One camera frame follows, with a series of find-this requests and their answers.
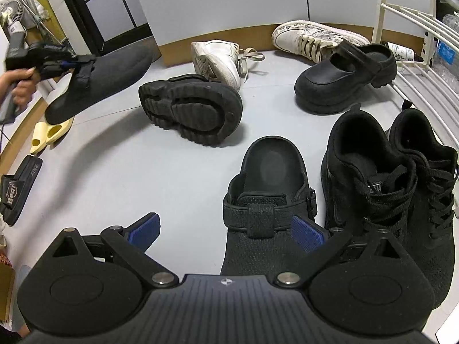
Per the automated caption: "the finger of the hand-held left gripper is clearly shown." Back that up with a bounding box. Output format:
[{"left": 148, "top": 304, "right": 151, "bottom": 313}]
[{"left": 42, "top": 55, "right": 98, "bottom": 80}]

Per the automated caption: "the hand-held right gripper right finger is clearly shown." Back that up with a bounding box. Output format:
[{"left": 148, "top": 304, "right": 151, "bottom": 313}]
[{"left": 274, "top": 215, "right": 409, "bottom": 288}]

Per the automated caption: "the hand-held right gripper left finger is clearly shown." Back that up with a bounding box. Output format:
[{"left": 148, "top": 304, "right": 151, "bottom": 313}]
[{"left": 52, "top": 212, "right": 180, "bottom": 288}]

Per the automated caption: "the black mesh slipper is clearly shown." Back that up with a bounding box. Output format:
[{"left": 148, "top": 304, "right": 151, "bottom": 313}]
[
  {"left": 45, "top": 45, "right": 153, "bottom": 125},
  {"left": 219, "top": 136, "right": 318, "bottom": 276}
]

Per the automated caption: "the black lace-up sneaker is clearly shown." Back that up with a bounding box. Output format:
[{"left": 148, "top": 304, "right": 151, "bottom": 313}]
[
  {"left": 389, "top": 107, "right": 459, "bottom": 310},
  {"left": 320, "top": 109, "right": 418, "bottom": 259}
]

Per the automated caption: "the black chunky clog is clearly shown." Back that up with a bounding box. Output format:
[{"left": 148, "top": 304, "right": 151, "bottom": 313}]
[
  {"left": 294, "top": 39, "right": 398, "bottom": 116},
  {"left": 138, "top": 73, "right": 244, "bottom": 147}
]

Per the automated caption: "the white printed sneaker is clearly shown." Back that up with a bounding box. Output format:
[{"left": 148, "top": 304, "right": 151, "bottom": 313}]
[
  {"left": 271, "top": 21, "right": 371, "bottom": 61},
  {"left": 190, "top": 40, "right": 266, "bottom": 92}
]

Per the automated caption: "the white shoe rack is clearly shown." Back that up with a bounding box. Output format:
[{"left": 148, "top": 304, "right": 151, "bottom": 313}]
[{"left": 371, "top": 0, "right": 459, "bottom": 144}]

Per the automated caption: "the person's left hand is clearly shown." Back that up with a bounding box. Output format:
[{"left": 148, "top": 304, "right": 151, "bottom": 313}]
[{"left": 5, "top": 66, "right": 39, "bottom": 107}]

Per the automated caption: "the metal drying rack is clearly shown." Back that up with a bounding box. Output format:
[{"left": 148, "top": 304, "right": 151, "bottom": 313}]
[{"left": 11, "top": 0, "right": 69, "bottom": 44}]

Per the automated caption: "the black framed door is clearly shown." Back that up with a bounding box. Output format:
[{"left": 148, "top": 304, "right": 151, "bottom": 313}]
[{"left": 59, "top": 0, "right": 155, "bottom": 55}]

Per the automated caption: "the pale yellow slipper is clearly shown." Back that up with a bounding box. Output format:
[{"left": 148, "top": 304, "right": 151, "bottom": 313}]
[{"left": 30, "top": 116, "right": 74, "bottom": 156}]

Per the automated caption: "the black printed slide sandal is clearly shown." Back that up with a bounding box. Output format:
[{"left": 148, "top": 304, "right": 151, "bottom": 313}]
[{"left": 0, "top": 155, "right": 44, "bottom": 227}]

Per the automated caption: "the grey base cabinet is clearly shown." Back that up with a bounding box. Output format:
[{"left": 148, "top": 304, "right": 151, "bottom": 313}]
[{"left": 127, "top": 0, "right": 427, "bottom": 67}]

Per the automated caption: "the brown glass bottle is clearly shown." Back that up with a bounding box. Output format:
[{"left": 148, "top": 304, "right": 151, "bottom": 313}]
[{"left": 382, "top": 42, "right": 417, "bottom": 61}]

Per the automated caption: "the clear plastic water bottle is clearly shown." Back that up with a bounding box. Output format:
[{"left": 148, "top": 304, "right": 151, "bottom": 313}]
[{"left": 430, "top": 14, "right": 459, "bottom": 87}]

